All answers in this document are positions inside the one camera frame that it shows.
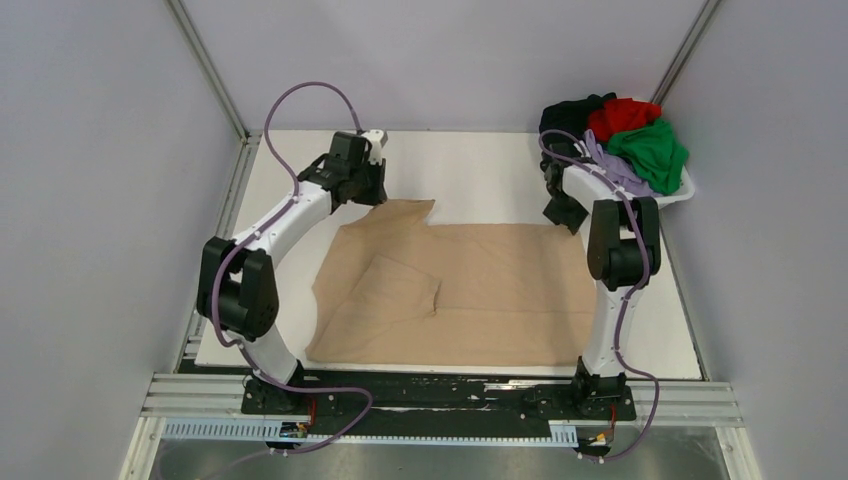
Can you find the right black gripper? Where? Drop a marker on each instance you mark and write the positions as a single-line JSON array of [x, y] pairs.
[[572, 220]]

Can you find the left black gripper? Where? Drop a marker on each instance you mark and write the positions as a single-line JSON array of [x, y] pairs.
[[379, 195]]

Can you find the beige t-shirt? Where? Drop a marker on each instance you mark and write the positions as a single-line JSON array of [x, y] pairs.
[[395, 289]]

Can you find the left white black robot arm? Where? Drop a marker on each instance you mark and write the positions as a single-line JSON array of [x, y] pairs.
[[237, 289]]

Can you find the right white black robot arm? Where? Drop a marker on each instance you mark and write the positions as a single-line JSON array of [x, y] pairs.
[[623, 252]]

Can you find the lilac t-shirt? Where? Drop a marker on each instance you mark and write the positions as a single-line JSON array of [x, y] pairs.
[[619, 171]]

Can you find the black t-shirt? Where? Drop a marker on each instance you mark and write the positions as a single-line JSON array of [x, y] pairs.
[[571, 117]]

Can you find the red t-shirt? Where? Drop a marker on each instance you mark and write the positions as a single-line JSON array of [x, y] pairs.
[[620, 115]]

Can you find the green t-shirt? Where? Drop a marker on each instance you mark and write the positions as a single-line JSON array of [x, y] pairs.
[[655, 153]]

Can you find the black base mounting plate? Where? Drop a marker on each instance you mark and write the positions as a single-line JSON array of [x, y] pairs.
[[410, 404]]

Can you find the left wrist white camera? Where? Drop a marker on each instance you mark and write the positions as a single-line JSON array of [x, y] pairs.
[[377, 140]]

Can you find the aluminium frame rail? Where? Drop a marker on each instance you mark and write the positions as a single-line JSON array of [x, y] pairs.
[[189, 428]]

